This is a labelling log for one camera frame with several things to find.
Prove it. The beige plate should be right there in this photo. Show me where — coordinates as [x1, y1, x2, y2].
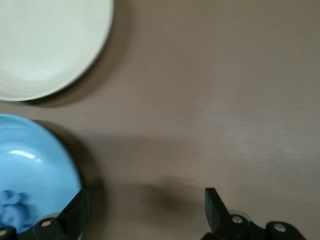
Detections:
[0, 0, 115, 102]

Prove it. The blue plate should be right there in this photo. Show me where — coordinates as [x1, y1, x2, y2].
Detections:
[0, 113, 83, 236]

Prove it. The blue foam letter a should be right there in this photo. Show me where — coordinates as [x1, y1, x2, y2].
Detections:
[0, 207, 26, 231]

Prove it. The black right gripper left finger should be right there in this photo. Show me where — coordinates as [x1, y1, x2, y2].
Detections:
[0, 189, 93, 240]

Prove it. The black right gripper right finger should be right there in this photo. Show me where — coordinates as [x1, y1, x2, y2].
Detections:
[201, 187, 307, 240]

